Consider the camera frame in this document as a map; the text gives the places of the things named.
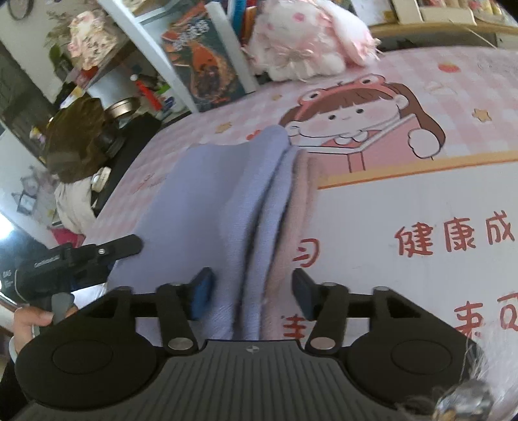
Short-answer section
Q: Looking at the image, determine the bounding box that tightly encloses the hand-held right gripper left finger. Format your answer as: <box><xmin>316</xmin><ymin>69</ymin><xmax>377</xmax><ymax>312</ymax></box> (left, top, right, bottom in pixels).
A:
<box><xmin>79</xmin><ymin>267</ymin><xmax>214</xmax><ymax>356</ymax></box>

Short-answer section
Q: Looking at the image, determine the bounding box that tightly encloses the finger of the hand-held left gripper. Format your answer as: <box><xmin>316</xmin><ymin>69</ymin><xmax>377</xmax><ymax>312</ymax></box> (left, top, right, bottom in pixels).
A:
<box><xmin>83</xmin><ymin>234</ymin><xmax>143</xmax><ymax>268</ymax></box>

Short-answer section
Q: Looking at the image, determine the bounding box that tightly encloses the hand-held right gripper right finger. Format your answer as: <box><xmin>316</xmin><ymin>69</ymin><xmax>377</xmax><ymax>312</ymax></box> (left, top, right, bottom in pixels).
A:
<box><xmin>291</xmin><ymin>268</ymin><xmax>430</xmax><ymax>356</ymax></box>

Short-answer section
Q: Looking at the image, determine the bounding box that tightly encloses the purple and brown sweatshirt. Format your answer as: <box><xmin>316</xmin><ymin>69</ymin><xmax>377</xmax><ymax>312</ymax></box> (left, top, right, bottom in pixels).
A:
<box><xmin>83</xmin><ymin>125</ymin><xmax>324</xmax><ymax>343</ymax></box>

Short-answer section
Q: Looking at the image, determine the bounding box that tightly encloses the person's left hand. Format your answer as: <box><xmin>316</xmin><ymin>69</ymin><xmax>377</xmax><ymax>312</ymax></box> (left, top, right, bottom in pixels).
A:
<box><xmin>12</xmin><ymin>306</ymin><xmax>55</xmax><ymax>349</ymax></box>

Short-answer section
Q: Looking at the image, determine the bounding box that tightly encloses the white cloth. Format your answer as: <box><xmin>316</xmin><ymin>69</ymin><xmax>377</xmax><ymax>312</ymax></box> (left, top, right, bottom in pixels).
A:
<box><xmin>53</xmin><ymin>178</ymin><xmax>98</xmax><ymax>237</ymax></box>

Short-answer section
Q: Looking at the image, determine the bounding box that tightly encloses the white wristwatch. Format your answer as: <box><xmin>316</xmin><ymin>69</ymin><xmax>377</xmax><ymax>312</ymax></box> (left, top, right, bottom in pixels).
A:
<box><xmin>90</xmin><ymin>167</ymin><xmax>112</xmax><ymax>192</ymax></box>

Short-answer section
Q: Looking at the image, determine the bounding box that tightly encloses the black round case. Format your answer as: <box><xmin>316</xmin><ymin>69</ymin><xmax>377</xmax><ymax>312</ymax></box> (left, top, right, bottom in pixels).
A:
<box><xmin>96</xmin><ymin>125</ymin><xmax>121</xmax><ymax>158</ymax></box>

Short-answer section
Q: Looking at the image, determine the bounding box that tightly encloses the olive green bag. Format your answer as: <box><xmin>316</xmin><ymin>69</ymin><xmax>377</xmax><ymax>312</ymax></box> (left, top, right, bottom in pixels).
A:
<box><xmin>44</xmin><ymin>97</ymin><xmax>108</xmax><ymax>183</ymax></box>

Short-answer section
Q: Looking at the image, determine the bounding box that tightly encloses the round metal tin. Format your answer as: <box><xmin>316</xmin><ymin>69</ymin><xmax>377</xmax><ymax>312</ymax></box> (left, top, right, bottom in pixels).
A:
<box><xmin>103</xmin><ymin>97</ymin><xmax>140</xmax><ymax>120</ymax></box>

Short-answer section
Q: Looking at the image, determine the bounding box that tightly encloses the red tassel ornament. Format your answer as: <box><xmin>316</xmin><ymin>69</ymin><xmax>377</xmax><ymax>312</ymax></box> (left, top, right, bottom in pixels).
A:
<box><xmin>129</xmin><ymin>73</ymin><xmax>163</xmax><ymax>112</ymax></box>

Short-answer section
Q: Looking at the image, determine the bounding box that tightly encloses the dark illustrated book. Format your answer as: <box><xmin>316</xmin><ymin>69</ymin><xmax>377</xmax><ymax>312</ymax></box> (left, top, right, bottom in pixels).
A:
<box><xmin>161</xmin><ymin>2</ymin><xmax>248</xmax><ymax>113</ymax></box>

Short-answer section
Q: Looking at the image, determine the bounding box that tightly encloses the white bookshelf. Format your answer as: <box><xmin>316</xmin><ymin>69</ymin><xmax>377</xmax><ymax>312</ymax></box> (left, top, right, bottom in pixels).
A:
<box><xmin>97</xmin><ymin>0</ymin><xmax>518</xmax><ymax>116</ymax></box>

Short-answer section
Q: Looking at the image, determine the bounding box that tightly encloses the green potted plant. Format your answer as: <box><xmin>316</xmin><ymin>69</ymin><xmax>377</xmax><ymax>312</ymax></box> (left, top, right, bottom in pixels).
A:
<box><xmin>44</xmin><ymin>10</ymin><xmax>82</xmax><ymax>77</ymax></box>

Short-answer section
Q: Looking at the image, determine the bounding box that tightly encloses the floral paper doll decoration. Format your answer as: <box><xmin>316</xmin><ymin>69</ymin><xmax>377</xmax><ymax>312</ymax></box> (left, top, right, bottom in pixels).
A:
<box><xmin>67</xmin><ymin>11</ymin><xmax>118</xmax><ymax>69</ymax></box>

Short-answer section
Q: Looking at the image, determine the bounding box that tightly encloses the white plush bunny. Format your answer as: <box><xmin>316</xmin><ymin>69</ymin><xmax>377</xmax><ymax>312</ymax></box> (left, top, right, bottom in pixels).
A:
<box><xmin>243</xmin><ymin>0</ymin><xmax>381</xmax><ymax>82</ymax></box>

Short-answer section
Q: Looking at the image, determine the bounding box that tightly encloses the black round wall clock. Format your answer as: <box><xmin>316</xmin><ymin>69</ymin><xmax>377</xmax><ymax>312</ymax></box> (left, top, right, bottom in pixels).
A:
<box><xmin>7</xmin><ymin>0</ymin><xmax>36</xmax><ymax>21</ymax></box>

